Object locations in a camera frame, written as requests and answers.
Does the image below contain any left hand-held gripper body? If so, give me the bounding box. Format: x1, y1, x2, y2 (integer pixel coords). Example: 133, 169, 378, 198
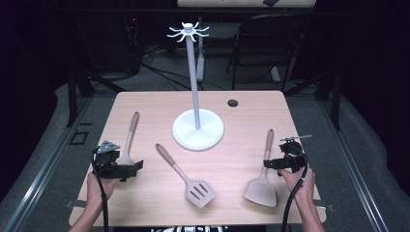
92, 140, 136, 180

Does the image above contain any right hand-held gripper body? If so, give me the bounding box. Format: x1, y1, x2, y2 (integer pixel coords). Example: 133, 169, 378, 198
278, 134, 313, 177

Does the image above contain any beige solid spatula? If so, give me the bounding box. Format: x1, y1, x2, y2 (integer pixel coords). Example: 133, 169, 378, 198
244, 129, 278, 208

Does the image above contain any beige skimmer spoon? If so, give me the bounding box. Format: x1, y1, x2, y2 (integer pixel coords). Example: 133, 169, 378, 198
115, 111, 141, 166

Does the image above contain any beige slotted spatula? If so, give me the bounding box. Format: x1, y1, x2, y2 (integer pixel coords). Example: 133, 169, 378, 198
155, 143, 217, 209

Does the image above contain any white utensil rack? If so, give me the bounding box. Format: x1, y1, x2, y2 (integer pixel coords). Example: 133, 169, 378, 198
166, 21, 225, 152

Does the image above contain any person's left hand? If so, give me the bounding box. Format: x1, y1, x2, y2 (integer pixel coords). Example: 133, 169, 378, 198
86, 173, 121, 211

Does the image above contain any person's right hand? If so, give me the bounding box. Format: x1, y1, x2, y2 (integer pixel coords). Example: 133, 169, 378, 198
278, 167, 316, 207

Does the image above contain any black metal stand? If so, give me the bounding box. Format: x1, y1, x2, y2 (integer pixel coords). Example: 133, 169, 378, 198
66, 64, 125, 128
283, 69, 342, 131

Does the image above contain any black and white striped clothing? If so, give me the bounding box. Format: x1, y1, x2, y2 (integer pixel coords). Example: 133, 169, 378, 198
149, 225, 228, 232

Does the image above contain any white furniture leg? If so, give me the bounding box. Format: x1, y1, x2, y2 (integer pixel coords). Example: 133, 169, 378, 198
270, 66, 282, 83

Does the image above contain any black folding chair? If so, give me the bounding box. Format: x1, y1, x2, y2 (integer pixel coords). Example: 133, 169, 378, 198
225, 13, 308, 93

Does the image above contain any dark equipment with red light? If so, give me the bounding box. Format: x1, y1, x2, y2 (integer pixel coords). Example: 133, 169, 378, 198
122, 13, 144, 73

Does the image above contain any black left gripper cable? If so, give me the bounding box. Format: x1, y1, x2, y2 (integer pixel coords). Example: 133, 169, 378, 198
91, 147, 110, 232

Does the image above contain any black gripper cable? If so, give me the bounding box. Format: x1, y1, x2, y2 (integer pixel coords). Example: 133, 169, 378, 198
91, 147, 110, 232
279, 146, 309, 232

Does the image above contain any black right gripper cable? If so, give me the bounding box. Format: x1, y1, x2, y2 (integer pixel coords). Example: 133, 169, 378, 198
279, 146, 309, 232

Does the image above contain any grey metal table bracket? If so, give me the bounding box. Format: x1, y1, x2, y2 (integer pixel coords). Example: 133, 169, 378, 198
313, 199, 337, 213
64, 199, 88, 209

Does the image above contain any aluminium floor rail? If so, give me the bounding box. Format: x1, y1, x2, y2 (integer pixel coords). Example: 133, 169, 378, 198
317, 100, 390, 232
3, 96, 93, 232

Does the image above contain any black floor cable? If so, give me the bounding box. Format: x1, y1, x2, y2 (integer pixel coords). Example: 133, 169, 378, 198
141, 62, 226, 92

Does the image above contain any tangle of dark cables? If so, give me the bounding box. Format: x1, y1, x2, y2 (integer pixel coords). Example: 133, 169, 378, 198
138, 43, 170, 66

